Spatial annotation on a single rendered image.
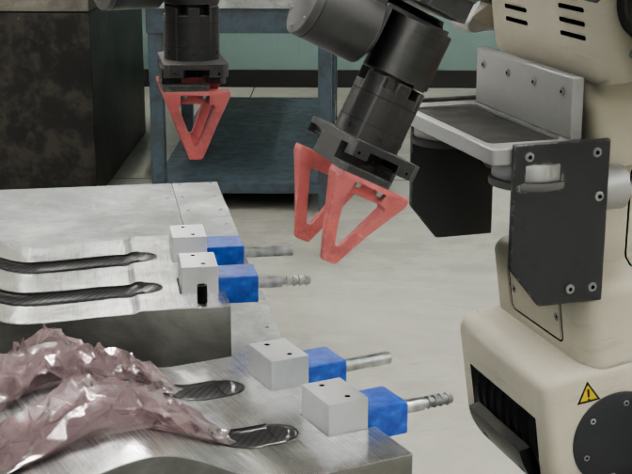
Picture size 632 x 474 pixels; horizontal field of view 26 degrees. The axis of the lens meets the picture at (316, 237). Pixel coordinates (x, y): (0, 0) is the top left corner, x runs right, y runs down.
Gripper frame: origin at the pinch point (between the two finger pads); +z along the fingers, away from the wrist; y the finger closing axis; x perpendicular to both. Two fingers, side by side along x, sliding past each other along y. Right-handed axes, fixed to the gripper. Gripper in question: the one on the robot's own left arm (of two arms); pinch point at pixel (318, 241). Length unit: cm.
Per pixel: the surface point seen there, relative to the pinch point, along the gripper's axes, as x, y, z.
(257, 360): 2.3, -6.2, 12.7
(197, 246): 1.6, -31.8, 9.3
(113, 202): 8, -95, 18
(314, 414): 4.1, 5.0, 12.7
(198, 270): -0.8, -21.3, 9.7
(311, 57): 226, -637, -20
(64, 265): -9.0, -37.8, 17.3
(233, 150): 138, -434, 30
